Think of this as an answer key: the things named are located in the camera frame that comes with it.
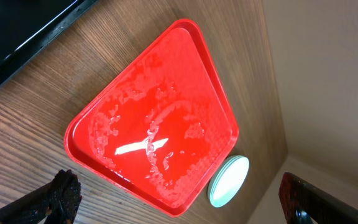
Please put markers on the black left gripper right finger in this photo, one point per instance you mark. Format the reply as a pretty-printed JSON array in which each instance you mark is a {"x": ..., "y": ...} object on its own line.
[{"x": 302, "y": 202}]

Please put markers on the white plate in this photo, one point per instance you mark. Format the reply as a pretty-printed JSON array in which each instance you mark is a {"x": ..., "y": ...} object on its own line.
[{"x": 227, "y": 180}]

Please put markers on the red plastic tray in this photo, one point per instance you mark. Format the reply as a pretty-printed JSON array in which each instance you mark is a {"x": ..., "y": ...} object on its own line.
[{"x": 162, "y": 127}]

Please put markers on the black rectangular water tray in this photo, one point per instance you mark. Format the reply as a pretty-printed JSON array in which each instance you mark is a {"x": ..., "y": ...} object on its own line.
[{"x": 28, "y": 26}]

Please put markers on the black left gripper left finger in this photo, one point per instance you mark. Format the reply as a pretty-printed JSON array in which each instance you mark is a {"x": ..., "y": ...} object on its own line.
[{"x": 55, "y": 202}]

